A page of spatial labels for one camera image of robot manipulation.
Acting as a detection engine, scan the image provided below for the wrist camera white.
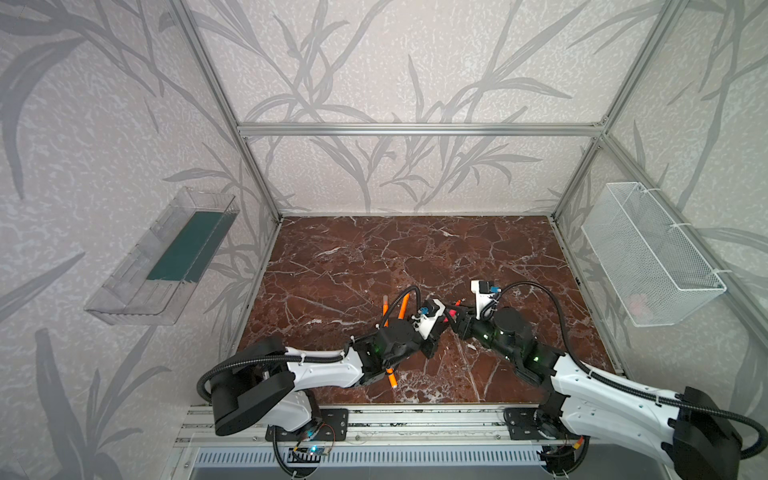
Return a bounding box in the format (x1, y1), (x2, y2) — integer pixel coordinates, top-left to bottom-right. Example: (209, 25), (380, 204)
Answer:
(414, 299), (445, 340)
(471, 280), (501, 320)

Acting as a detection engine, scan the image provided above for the white wire mesh basket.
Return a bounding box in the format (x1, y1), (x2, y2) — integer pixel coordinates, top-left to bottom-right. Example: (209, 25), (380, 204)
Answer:
(582, 182), (727, 328)

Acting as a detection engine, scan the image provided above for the clear plastic wall tray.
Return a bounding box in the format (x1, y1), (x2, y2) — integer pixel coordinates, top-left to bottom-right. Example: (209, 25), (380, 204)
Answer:
(84, 187), (240, 326)

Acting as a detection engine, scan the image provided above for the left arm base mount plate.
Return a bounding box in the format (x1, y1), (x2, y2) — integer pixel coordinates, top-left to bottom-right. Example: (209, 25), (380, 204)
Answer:
(266, 408), (350, 442)

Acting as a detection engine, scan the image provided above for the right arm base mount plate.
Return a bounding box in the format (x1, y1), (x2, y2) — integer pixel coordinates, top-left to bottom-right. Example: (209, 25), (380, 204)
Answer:
(503, 406), (580, 442)

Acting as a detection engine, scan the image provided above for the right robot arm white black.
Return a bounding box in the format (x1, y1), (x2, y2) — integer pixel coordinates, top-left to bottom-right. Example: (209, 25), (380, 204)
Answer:
(445, 305), (767, 479)

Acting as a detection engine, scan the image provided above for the green circuit board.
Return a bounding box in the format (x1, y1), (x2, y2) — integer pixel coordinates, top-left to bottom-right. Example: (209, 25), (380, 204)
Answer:
(291, 445), (333, 462)

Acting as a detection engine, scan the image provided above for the orange marker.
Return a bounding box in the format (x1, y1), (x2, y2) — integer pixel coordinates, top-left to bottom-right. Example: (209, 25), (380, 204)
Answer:
(398, 293), (410, 320)
(382, 295), (389, 327)

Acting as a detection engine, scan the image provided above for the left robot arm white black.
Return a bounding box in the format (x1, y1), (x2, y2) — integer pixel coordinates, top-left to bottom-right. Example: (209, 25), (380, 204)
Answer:
(196, 315), (449, 436)

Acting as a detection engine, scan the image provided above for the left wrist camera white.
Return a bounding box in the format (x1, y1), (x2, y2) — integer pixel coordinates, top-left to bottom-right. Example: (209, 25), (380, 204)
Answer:
(414, 299), (445, 340)

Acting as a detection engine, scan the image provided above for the aluminium front rail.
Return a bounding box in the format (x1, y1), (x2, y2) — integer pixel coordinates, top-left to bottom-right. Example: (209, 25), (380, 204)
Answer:
(173, 403), (554, 448)

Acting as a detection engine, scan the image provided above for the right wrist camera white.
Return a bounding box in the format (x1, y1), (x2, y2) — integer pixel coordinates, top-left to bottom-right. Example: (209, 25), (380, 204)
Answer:
(471, 280), (501, 320)

